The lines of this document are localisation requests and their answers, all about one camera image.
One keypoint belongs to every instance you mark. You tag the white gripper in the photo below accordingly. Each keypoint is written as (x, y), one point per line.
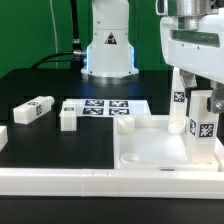
(198, 52)

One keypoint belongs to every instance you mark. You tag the white front fence bar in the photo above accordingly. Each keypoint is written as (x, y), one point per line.
(111, 183)

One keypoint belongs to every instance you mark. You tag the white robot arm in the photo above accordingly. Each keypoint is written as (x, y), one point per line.
(110, 56)

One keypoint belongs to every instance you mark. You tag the white marker base plate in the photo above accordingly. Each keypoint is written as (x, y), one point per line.
(105, 107)

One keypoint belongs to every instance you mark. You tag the white desk top tray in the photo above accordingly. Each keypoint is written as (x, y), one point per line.
(143, 143)

